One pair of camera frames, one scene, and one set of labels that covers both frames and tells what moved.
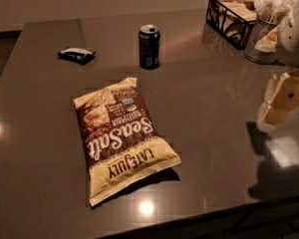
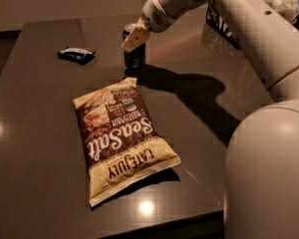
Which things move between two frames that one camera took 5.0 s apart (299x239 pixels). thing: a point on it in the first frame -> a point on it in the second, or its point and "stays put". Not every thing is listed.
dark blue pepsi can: [149, 47] -> [137, 58]
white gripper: [295, 39] -> [154, 13]
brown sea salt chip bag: [121, 142] stays put
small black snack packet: [79, 56] stays put
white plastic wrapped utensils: [266, 4] stays put
